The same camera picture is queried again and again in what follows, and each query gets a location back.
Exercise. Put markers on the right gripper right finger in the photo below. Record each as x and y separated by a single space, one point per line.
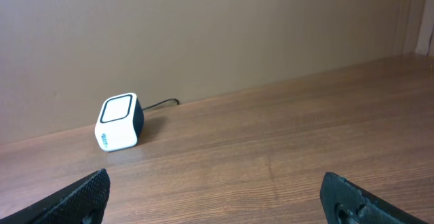
344 203

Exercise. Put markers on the white barcode scanner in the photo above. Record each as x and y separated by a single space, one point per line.
119 123

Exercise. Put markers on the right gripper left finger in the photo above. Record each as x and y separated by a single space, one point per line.
83 201

